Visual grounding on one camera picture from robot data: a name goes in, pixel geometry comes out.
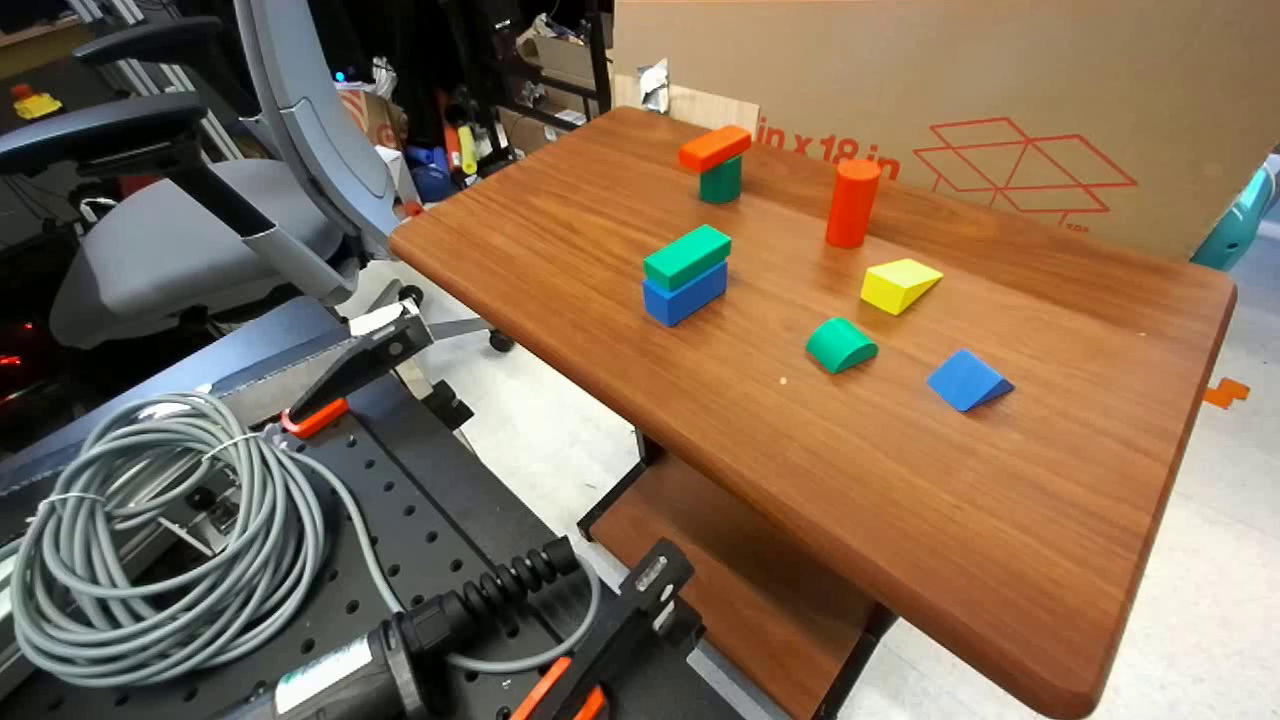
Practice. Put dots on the orange rectangular block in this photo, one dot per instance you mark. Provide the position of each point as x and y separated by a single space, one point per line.
712 148

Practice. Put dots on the blue rectangular block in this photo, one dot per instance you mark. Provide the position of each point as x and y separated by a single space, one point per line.
675 306

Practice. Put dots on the small green cube block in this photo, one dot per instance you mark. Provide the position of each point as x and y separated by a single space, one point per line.
723 185

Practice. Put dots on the black orange clamp rear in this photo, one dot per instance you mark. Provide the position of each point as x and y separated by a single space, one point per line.
361 360

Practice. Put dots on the black orange clamp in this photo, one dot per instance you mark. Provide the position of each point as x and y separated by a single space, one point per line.
645 611
361 360

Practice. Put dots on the orange-red cylinder block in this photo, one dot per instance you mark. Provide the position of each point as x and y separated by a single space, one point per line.
853 194

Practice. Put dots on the yellow wedge block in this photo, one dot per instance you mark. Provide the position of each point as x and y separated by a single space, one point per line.
897 287

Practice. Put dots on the wooden table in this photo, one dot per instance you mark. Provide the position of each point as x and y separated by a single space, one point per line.
1014 535

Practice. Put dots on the grey office chair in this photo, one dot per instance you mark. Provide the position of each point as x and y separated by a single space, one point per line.
213 234

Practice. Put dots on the black power plug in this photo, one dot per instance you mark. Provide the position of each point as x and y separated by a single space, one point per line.
387 671

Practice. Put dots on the large cardboard box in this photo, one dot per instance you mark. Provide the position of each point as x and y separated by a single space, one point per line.
1133 120

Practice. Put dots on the orange floor marker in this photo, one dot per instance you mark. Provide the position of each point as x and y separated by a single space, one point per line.
1226 394

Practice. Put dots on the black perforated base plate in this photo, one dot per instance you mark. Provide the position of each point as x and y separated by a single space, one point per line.
439 516

